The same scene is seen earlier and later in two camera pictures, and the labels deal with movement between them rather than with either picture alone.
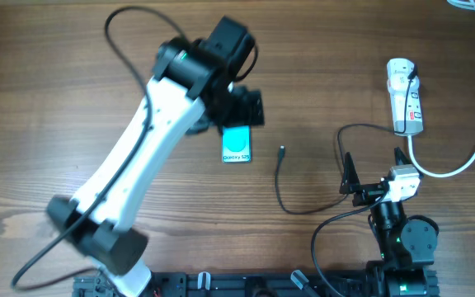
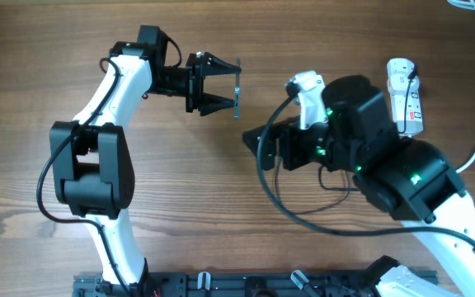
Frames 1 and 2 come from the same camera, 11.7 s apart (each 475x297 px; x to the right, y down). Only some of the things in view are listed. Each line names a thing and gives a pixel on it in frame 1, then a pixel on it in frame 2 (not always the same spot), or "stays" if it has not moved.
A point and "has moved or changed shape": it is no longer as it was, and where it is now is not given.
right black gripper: [351, 184] -> [290, 129]
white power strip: [406, 97] stays
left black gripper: [242, 113] -> [194, 83]
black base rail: [397, 282] stays
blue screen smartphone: [236, 143] has moved or changed shape
